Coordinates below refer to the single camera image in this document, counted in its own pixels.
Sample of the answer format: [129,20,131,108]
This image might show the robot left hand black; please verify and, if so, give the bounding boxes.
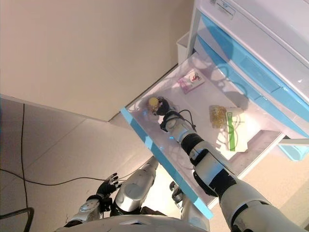
[96,172,123,198]

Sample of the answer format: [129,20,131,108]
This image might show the robot right hand black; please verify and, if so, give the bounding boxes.
[154,96,178,116]

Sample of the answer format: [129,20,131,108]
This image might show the clear capsule bottle yellow cap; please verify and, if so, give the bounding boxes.
[147,96,163,115]

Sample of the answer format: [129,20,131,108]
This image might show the blue white cart drawer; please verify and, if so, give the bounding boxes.
[120,54,287,219]
[195,34,309,139]
[199,11,309,121]

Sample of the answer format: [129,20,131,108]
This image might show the pink medicine box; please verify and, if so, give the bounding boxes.
[178,70,206,95]

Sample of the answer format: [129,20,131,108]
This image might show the grey robot torso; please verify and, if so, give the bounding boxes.
[55,214,211,232]

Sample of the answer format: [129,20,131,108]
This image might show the crumpled clear plastic bag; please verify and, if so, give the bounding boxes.
[208,104,229,129]

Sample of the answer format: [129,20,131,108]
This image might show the white side bin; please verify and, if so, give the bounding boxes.
[176,32,192,65]

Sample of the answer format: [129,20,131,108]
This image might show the white box with green stripe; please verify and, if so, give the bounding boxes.
[221,107,252,153]

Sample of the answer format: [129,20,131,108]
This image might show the clear medical tubing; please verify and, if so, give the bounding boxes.
[211,64,250,102]

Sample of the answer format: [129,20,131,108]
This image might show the robot right leg silver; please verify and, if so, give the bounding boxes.
[169,181,211,231]

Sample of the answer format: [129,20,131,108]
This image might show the waste bin with blue lid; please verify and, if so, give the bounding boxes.
[277,142,309,162]

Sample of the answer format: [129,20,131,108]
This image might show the thin black floor cable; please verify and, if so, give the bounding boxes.
[0,103,126,187]

